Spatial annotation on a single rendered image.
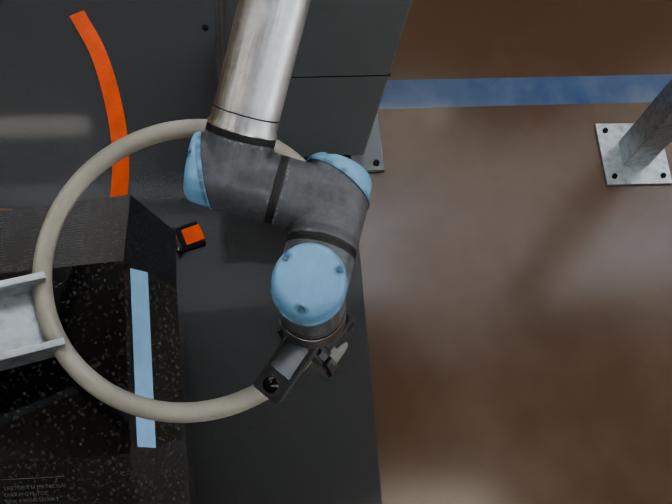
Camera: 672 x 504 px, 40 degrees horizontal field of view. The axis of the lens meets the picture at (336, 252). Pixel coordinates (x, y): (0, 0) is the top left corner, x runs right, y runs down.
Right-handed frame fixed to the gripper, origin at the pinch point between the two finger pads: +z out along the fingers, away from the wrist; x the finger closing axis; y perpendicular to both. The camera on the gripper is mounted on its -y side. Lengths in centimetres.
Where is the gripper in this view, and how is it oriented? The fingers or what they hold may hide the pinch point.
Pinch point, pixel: (308, 362)
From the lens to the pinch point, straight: 144.4
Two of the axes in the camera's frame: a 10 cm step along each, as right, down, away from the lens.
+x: -7.8, -5.8, 2.2
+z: 0.1, 3.4, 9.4
